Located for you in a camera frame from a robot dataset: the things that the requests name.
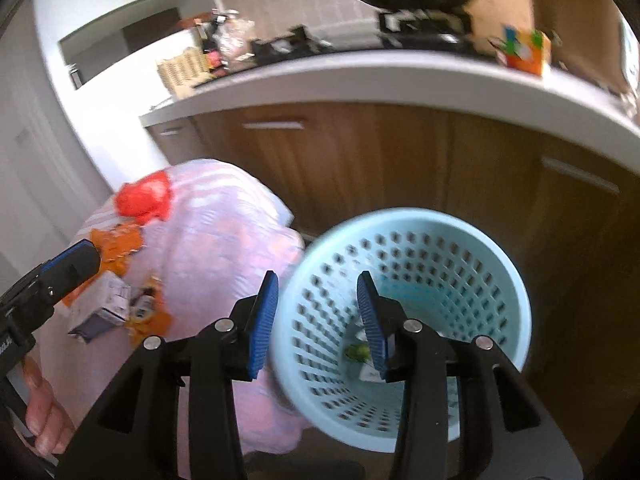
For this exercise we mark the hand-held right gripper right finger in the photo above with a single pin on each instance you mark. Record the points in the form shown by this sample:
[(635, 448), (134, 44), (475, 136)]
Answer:
[(372, 325)]

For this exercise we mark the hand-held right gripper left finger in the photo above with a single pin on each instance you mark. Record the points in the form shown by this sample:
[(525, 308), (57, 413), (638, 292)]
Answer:
[(262, 325)]

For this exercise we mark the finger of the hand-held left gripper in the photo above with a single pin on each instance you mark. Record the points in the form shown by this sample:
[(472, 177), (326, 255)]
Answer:
[(75, 265)]

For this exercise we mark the white carton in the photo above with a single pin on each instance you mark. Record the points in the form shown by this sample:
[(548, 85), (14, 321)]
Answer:
[(100, 302)]

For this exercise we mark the orange printed snack packet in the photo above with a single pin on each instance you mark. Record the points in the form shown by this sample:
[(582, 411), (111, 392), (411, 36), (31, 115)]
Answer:
[(150, 317)]

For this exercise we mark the light blue plastic basket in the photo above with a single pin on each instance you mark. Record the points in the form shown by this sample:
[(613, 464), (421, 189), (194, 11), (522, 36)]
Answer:
[(450, 270)]

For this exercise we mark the red plastic bag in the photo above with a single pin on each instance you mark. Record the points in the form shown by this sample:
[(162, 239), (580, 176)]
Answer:
[(145, 197)]

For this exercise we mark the person's left hand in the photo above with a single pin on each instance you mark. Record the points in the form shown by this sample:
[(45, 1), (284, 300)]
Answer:
[(46, 412)]

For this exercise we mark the small green wrapper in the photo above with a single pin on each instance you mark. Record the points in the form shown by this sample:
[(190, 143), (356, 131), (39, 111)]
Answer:
[(356, 351)]

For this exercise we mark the white paper scrap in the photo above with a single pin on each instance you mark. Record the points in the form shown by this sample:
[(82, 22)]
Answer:
[(370, 374)]

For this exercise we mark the pink patterned cloth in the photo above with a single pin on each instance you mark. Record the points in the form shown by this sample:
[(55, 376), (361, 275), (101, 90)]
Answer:
[(215, 240)]

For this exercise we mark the small wooden drawer front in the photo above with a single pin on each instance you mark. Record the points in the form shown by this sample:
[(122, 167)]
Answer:
[(175, 141)]

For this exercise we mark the wooden cabinet door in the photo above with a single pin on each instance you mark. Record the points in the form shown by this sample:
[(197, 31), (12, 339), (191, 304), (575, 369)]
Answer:
[(575, 240), (325, 170)]

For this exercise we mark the cream cutlery basket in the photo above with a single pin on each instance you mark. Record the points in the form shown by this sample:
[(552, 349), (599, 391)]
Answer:
[(182, 72)]

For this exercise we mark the dark sauce bottle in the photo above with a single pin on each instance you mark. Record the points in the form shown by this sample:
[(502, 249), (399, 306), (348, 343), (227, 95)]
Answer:
[(207, 47)]

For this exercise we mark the black glass gas hob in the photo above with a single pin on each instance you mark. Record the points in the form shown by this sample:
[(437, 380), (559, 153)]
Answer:
[(350, 55)]

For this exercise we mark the clear plastic bag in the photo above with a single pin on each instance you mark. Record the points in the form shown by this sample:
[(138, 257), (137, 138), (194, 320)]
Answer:
[(237, 37)]

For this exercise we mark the black burner grate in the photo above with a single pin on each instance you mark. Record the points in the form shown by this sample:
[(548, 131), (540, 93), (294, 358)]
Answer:
[(292, 45), (425, 30)]

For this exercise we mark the colourful puzzle cube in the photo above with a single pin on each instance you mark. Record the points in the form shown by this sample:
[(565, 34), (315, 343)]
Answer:
[(525, 52)]

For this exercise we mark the wooden cutting board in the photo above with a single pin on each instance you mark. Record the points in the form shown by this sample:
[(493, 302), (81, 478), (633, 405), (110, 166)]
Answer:
[(500, 5)]

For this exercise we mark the brown rice cooker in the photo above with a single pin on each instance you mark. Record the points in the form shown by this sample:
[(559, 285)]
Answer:
[(580, 15)]

